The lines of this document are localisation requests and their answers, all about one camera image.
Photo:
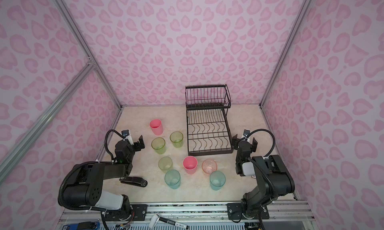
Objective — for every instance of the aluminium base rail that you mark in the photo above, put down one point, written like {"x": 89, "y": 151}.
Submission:
{"x": 224, "y": 212}

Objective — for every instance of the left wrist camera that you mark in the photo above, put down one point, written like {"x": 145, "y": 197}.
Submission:
{"x": 127, "y": 136}

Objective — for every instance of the blue black tool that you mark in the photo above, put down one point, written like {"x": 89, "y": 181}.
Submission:
{"x": 82, "y": 226}

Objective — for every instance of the yellow-green cup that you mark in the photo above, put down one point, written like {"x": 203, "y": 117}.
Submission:
{"x": 165, "y": 164}

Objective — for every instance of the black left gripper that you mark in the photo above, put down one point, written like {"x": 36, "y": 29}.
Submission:
{"x": 137, "y": 144}

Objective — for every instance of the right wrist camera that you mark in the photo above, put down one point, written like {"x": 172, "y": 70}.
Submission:
{"x": 246, "y": 134}

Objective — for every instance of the teal cup left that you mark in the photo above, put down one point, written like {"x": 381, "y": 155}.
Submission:
{"x": 173, "y": 179}

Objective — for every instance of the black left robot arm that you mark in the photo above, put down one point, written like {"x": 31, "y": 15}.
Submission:
{"x": 82, "y": 188}

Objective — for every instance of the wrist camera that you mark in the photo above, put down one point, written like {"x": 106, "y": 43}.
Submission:
{"x": 127, "y": 136}
{"x": 246, "y": 134}

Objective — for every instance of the pink cup front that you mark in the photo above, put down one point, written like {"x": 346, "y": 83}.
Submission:
{"x": 190, "y": 164}

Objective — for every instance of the black wire dish rack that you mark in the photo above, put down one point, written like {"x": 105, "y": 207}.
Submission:
{"x": 208, "y": 131}

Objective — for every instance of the orange translucent cup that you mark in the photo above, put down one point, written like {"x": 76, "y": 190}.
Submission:
{"x": 209, "y": 166}

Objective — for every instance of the green cup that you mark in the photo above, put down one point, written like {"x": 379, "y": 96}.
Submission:
{"x": 177, "y": 138}
{"x": 159, "y": 145}

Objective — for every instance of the black stapler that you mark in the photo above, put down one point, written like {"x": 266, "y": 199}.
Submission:
{"x": 134, "y": 181}

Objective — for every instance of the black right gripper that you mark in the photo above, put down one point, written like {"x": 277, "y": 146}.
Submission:
{"x": 244, "y": 143}

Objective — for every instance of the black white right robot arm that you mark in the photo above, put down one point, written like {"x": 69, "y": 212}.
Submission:
{"x": 273, "y": 181}

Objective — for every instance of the teal cup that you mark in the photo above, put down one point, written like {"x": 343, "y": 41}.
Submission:
{"x": 173, "y": 179}
{"x": 217, "y": 180}

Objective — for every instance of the black marker pen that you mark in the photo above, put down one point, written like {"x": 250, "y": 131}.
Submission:
{"x": 157, "y": 218}

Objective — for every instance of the teal cup right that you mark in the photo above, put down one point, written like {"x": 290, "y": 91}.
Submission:
{"x": 217, "y": 180}

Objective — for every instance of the pink cup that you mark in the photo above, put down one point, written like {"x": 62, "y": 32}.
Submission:
{"x": 156, "y": 127}
{"x": 190, "y": 164}

